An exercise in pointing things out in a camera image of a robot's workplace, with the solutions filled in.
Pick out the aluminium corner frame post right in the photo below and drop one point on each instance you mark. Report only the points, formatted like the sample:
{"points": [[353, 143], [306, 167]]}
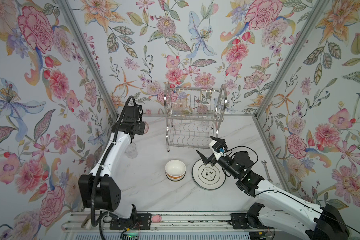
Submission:
{"points": [[308, 26]]}

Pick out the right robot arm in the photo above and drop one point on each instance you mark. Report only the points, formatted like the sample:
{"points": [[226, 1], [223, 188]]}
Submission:
{"points": [[276, 208]]}

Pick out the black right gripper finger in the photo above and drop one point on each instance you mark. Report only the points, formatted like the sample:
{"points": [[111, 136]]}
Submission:
{"points": [[218, 143], [211, 160]]}

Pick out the orange white bowl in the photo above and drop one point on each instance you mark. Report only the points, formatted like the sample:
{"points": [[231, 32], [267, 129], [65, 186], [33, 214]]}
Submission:
{"points": [[175, 170]]}

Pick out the aluminium corner frame post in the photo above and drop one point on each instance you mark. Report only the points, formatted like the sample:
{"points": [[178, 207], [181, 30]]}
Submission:
{"points": [[308, 26], [80, 39]]}

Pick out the white plate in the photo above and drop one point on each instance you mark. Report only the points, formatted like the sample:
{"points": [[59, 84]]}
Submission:
{"points": [[208, 177]]}

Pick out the metal wrench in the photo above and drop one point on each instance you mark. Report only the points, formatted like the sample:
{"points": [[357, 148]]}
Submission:
{"points": [[264, 162]]}

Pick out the clear faceted glass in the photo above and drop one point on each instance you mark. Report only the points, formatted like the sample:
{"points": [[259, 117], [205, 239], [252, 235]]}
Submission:
{"points": [[131, 151]]}

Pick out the two-tier metal dish rack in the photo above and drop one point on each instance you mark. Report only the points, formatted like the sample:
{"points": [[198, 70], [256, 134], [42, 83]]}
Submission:
{"points": [[193, 116]]}

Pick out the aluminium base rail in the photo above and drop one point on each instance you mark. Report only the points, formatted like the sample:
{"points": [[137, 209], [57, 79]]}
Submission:
{"points": [[174, 226]]}

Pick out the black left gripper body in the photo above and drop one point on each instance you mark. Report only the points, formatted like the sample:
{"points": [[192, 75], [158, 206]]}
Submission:
{"points": [[138, 128]]}

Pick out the pink rimmed glass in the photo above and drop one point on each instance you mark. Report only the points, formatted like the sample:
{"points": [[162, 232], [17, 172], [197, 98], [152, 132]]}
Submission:
{"points": [[146, 128]]}

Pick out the pink small toy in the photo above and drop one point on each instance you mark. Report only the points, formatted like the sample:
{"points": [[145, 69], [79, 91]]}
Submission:
{"points": [[156, 219]]}

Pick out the aluminium corner frame post left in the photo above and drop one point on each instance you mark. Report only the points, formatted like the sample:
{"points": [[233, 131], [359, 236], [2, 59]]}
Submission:
{"points": [[80, 39]]}

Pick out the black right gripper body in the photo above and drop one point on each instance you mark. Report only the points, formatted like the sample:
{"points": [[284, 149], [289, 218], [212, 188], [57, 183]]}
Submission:
{"points": [[212, 158]]}

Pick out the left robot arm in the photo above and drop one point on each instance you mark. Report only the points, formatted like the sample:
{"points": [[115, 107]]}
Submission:
{"points": [[98, 189]]}

